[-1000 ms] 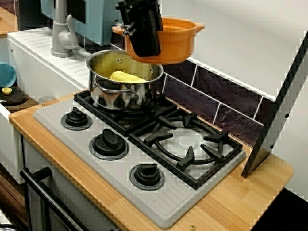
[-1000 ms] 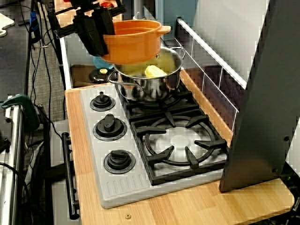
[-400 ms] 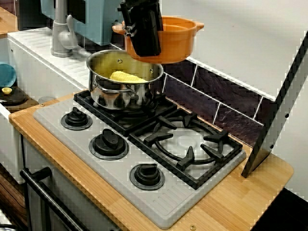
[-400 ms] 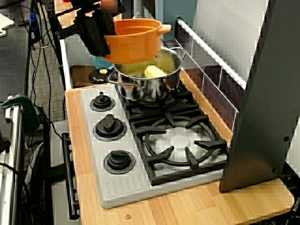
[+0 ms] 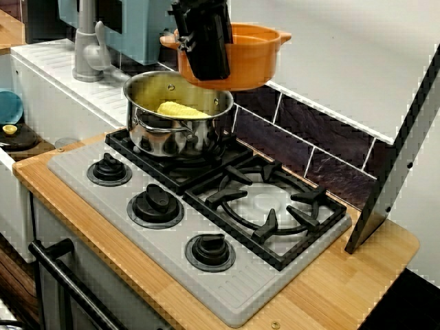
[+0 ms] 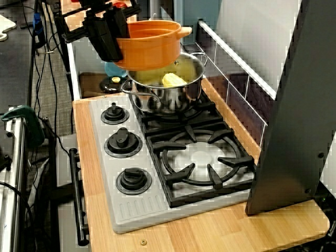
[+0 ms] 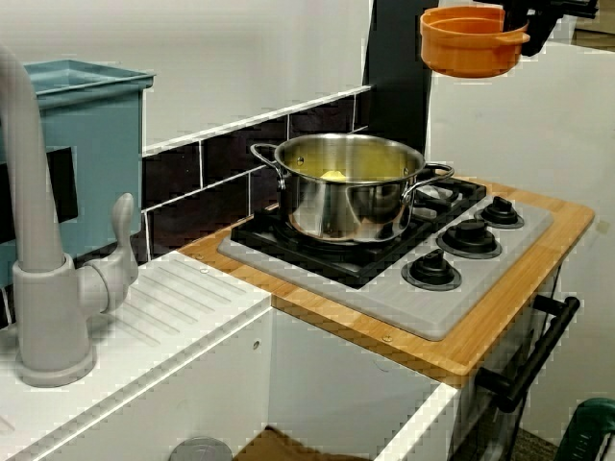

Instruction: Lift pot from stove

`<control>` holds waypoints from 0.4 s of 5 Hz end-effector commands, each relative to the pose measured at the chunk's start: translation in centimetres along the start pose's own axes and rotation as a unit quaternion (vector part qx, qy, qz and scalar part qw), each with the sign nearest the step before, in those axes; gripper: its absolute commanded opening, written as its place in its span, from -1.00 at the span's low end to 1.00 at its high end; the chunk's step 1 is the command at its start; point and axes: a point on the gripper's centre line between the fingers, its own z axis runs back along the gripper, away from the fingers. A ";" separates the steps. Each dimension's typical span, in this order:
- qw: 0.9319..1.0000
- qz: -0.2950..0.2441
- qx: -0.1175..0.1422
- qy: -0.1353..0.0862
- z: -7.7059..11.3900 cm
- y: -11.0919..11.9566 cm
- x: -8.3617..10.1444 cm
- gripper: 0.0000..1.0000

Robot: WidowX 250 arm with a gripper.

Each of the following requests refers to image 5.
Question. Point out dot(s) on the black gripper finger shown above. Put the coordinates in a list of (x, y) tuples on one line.
[(209, 51), (228, 27)]

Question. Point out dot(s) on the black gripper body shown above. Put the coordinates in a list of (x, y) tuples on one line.
[(199, 4)]

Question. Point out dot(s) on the stainless steel pot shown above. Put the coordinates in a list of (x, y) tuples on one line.
[(161, 137)]

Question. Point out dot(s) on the black stove knob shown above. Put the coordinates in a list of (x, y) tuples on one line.
[(210, 251), (155, 204), (108, 170)]

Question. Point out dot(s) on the grey stove top plate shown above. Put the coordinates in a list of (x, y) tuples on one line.
[(240, 285)]

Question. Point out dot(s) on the yellow corn cob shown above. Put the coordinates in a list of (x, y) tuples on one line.
[(182, 110)]

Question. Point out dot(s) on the light blue box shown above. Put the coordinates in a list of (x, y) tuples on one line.
[(137, 34)]

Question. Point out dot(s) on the white kitchen back panel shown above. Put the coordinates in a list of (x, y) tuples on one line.
[(326, 51)]

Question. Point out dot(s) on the grey toy faucet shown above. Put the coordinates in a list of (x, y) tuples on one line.
[(86, 51)]

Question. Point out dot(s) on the black burner grate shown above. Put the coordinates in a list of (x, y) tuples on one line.
[(266, 230), (123, 144)]

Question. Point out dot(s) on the dark tile backsplash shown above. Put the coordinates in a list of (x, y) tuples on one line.
[(309, 130)]

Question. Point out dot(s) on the black box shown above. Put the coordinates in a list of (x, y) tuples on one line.
[(48, 20)]

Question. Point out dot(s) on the white sink unit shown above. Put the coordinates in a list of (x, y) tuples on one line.
[(51, 86)]

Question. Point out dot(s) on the dark round lid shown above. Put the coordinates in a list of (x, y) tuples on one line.
[(24, 139)]

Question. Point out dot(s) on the blue plate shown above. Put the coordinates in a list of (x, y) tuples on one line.
[(10, 106)]

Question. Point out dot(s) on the small yellow cup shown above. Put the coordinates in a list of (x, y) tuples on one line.
[(9, 129)]

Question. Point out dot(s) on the black edged side panel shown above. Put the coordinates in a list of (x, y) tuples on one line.
[(378, 206)]

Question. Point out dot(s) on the white oven door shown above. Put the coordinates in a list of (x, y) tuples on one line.
[(103, 268)]

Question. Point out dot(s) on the wooden kitchen countertop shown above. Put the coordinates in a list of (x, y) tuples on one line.
[(343, 292)]

